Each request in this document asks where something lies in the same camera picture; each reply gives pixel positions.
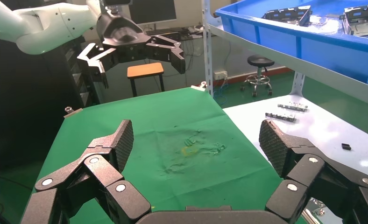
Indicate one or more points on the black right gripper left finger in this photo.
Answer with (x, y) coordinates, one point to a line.
(100, 167)

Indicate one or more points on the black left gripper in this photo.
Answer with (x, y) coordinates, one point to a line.
(122, 34)

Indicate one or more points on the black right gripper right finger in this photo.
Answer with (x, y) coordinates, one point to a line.
(307, 173)

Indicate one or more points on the stamped metal plate part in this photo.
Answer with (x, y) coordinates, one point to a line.
(366, 26)
(283, 14)

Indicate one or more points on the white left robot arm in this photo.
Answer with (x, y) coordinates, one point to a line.
(41, 28)

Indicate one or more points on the stool with orange wooden seat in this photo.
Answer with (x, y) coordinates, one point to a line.
(145, 69)

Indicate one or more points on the grey desk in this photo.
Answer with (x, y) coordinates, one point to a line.
(117, 82)

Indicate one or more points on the silver binder clip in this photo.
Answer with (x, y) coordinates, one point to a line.
(319, 212)
(72, 113)
(199, 88)

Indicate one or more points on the black keyboard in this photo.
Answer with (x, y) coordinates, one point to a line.
(165, 30)

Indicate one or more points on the small black plastic part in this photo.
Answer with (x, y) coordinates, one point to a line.
(346, 146)

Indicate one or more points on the black computer monitor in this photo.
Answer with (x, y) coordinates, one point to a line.
(156, 10)

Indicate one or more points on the small slotted metal strip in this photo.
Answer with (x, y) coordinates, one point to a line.
(280, 117)
(292, 107)

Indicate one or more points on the green table cloth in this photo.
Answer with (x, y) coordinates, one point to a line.
(171, 123)

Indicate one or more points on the white metal shelf rack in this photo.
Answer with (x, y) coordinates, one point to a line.
(207, 55)

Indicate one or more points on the black cabinet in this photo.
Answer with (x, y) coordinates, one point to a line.
(23, 108)

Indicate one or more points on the black round swivel stool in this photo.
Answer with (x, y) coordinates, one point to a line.
(260, 61)

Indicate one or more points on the blue plastic bin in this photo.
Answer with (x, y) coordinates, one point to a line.
(326, 52)

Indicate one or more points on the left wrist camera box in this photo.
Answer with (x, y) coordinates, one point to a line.
(116, 4)

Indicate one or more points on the white wall socket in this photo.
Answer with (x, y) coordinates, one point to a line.
(220, 74)

